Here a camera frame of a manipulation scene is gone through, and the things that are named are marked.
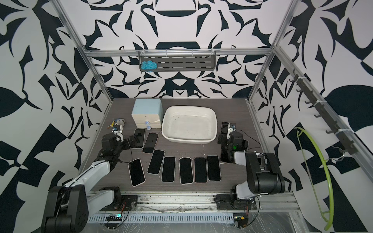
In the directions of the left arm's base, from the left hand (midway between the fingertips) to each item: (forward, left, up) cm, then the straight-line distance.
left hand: (123, 134), depth 89 cm
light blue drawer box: (+12, -14, +5) cm, 19 cm away
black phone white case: (-20, -45, -9) cm, 50 cm away
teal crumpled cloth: (+34, -16, +25) cm, 45 cm away
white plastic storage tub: (+13, -41, -11) cm, 44 cm away
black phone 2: (-2, -15, -8) cm, 17 cm away
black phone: (+3, -7, -9) cm, 12 cm away
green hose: (-29, -88, +24) cm, 96 cm away
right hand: (+2, -64, -4) cm, 64 cm away
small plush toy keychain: (+13, +8, -4) cm, 15 cm away
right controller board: (-44, -63, -11) cm, 78 cm away
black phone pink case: (-19, -27, -10) cm, 34 cm away
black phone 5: (-19, -53, -9) cm, 57 cm away
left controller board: (-40, -2, -12) cm, 42 cm away
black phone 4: (-20, -37, -9) cm, 43 cm away
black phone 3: (-14, -20, -9) cm, 26 cm away
